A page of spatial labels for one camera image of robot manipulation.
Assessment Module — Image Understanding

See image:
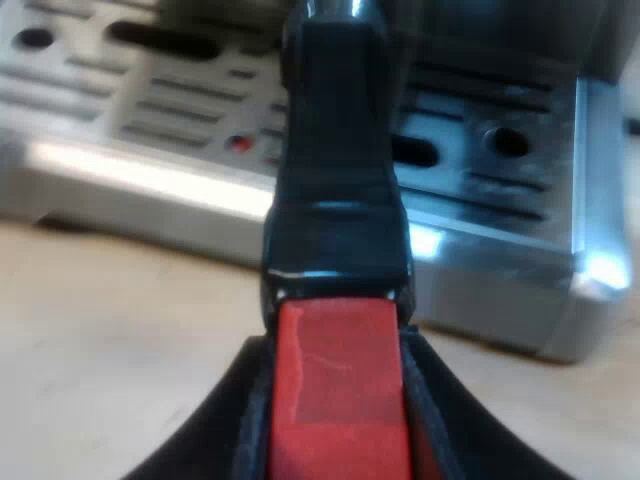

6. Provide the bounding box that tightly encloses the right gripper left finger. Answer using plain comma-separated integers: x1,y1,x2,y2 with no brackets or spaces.
118,334,277,480

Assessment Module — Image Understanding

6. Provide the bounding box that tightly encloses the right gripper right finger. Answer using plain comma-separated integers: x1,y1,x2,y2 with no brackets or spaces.
399,325,470,480

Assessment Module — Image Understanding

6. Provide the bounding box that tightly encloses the steel espresso machine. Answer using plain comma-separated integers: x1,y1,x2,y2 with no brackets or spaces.
0,0,640,365

